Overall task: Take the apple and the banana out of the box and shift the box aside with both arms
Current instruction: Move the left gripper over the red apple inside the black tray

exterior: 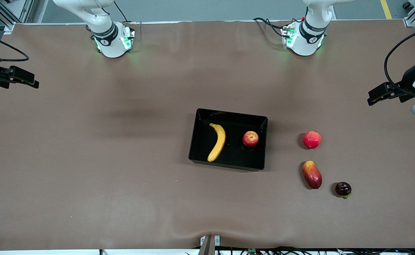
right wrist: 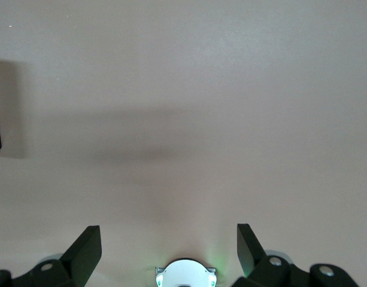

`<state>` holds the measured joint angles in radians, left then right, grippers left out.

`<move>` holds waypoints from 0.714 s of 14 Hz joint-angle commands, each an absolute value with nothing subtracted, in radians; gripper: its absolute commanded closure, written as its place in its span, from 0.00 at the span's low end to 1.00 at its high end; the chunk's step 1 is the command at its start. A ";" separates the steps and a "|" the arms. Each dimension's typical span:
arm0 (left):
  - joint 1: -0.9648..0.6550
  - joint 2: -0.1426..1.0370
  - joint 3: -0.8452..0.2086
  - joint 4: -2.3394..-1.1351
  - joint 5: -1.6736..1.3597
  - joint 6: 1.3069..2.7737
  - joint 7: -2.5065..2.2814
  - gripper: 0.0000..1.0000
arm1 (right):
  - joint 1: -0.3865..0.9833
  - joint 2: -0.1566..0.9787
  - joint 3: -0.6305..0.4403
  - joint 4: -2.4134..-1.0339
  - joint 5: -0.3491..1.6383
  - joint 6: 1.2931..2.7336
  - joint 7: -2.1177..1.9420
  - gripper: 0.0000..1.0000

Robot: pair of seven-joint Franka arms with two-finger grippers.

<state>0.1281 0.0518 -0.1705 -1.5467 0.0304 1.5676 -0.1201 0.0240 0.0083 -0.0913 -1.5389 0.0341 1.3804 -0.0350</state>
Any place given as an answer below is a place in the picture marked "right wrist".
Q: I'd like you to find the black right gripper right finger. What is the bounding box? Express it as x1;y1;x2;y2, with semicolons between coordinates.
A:
233;223;359;287

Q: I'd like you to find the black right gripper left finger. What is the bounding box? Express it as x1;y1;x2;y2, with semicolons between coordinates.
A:
0;225;103;287

